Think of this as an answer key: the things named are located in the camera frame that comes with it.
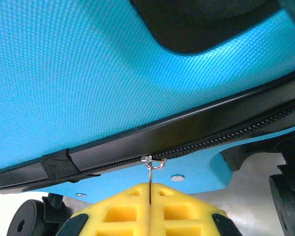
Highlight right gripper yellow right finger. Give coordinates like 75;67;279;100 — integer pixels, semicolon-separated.
151;183;241;236

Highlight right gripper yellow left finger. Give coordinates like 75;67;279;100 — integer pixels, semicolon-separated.
62;182;150;236

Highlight silver zipper pull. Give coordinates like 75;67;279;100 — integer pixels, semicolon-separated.
141;155;167;205

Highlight turquoise hard-shell suitcase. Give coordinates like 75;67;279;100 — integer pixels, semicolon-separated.
0;0;295;236

